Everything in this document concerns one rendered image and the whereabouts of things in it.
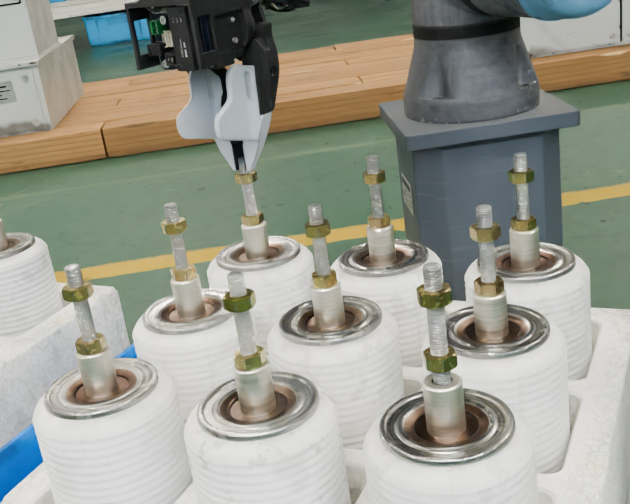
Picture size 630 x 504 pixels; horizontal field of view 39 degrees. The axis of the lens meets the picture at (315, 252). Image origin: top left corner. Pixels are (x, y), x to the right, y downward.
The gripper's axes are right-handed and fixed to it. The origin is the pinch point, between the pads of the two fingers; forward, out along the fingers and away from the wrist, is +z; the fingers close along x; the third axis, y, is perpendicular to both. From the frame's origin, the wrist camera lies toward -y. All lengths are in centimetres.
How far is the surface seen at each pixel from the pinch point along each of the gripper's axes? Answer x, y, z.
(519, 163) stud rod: 23.0, -4.4, 1.0
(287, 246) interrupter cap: 1.8, -1.3, 9.0
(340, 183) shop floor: -55, -86, 34
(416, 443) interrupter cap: 27.9, 20.6, 9.0
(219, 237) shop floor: -59, -53, 34
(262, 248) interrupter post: 1.0, 1.0, 8.4
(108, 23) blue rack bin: -337, -273, 23
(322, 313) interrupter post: 14.3, 10.5, 8.1
